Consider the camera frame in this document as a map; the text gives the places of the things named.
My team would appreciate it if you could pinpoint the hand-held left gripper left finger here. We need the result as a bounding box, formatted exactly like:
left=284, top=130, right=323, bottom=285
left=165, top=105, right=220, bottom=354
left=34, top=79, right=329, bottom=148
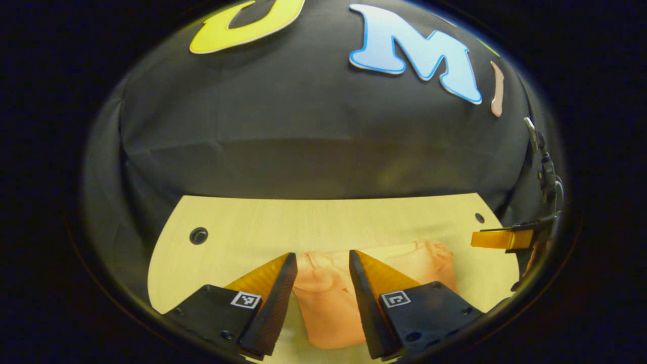
left=161, top=252, right=299, bottom=361

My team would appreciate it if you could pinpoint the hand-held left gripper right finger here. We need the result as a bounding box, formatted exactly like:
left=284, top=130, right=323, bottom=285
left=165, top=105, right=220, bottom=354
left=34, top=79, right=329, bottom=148
left=349, top=249, right=487, bottom=361

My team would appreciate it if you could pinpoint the orange T-shirt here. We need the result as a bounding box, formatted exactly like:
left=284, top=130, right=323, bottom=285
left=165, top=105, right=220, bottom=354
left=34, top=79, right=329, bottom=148
left=292, top=240, right=459, bottom=350

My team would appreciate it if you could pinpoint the black backdrop cloth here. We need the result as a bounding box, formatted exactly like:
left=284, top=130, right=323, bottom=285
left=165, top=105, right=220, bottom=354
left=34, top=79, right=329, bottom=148
left=83, top=0, right=562, bottom=304

